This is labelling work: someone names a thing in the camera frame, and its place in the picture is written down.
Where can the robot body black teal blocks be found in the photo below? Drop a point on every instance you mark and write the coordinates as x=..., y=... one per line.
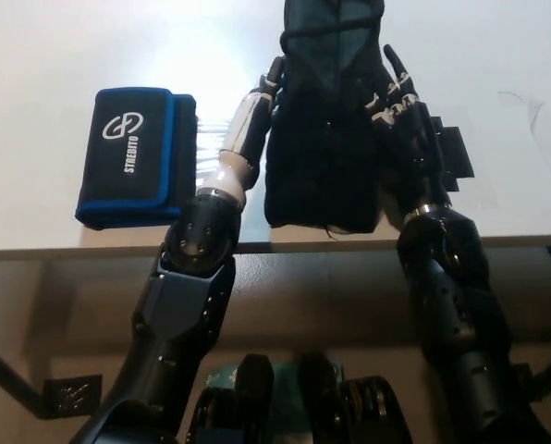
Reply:
x=294, y=407

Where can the dark fabric lunch bag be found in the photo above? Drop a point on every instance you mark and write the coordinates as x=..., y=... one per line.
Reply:
x=322, y=152

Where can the clear plastic film sheet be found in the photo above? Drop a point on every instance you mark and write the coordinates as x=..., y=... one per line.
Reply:
x=541, y=139

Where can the black blue-trimmed Strebito notebook case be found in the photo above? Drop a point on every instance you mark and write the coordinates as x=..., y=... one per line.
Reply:
x=132, y=157

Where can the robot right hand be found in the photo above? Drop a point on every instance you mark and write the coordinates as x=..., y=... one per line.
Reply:
x=409, y=134

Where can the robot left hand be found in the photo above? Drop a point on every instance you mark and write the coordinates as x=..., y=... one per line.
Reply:
x=245, y=125

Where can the clear tape patch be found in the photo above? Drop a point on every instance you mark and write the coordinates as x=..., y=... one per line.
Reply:
x=211, y=148

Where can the black tape cross marker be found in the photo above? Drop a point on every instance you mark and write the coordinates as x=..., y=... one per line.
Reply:
x=456, y=152

